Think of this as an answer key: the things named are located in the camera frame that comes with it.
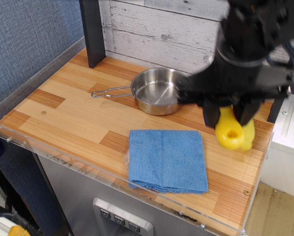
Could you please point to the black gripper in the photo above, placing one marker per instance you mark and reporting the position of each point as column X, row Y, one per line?
column 242, row 77

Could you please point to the white knife yellow handle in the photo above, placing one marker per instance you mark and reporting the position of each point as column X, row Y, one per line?
column 228, row 131

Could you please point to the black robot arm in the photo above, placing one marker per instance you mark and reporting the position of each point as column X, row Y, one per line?
column 258, row 22

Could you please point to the stainless steel pot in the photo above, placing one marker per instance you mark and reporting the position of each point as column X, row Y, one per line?
column 154, row 90

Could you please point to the yellow plastic banana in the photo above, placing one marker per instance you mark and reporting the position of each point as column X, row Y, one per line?
column 249, row 135

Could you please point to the blue folded cloth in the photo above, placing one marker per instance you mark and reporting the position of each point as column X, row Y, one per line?
column 167, row 161

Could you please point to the white appliance at right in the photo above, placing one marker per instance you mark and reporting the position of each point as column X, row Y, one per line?
column 278, row 167

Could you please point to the silver button panel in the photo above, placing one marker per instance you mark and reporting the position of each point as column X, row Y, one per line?
column 115, row 221

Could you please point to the clear acrylic edge guard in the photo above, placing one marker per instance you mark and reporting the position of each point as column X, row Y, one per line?
column 233, row 175

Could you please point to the yellow black object bottom left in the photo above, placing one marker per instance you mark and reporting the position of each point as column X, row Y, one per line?
column 9, row 228

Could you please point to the black left post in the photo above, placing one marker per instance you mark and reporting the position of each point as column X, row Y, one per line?
column 93, row 31

